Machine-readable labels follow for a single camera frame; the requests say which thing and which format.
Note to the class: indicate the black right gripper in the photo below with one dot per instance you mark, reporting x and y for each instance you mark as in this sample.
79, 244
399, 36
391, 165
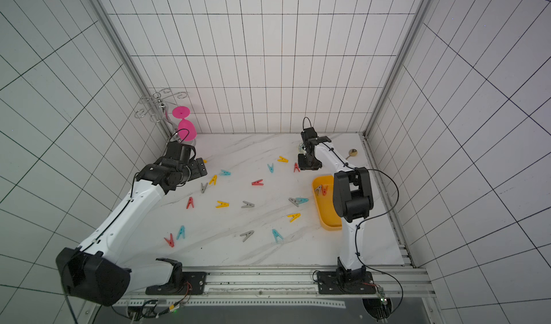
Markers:
309, 162

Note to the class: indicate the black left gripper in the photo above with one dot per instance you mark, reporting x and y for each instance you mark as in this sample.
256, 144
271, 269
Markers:
196, 173

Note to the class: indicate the yellow storage box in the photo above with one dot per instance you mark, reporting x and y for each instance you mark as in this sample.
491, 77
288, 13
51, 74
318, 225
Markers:
328, 217

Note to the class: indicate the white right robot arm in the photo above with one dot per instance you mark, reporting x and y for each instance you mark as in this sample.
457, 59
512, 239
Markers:
352, 197

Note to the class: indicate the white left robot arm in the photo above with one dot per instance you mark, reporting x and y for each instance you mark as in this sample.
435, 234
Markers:
94, 271

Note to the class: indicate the pink plastic wine glass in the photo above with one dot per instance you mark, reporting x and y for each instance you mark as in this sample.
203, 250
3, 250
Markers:
186, 130

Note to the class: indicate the grey clothespin front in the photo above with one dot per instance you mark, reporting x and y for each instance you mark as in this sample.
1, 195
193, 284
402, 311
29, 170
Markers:
246, 235

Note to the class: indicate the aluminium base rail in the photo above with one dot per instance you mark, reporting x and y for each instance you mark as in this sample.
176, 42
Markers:
272, 285

